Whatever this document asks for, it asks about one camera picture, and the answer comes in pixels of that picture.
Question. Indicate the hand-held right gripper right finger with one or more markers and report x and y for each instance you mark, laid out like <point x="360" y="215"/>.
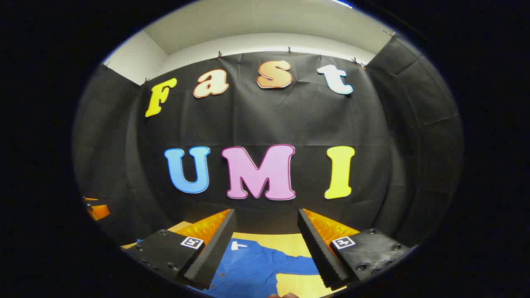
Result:
<point x="316" y="252"/>

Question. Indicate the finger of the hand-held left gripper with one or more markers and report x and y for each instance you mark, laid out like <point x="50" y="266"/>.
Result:
<point x="99" y="211"/>

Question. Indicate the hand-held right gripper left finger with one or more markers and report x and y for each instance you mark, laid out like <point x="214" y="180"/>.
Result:
<point x="215" y="252"/>

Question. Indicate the blue shirt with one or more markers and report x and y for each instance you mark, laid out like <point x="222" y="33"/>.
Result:
<point x="252" y="269"/>

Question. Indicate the black backdrop cloth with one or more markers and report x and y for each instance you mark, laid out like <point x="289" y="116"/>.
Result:
<point x="265" y="120"/>

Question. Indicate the row of small cloth clips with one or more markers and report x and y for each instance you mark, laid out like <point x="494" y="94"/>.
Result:
<point x="219" y="54"/>

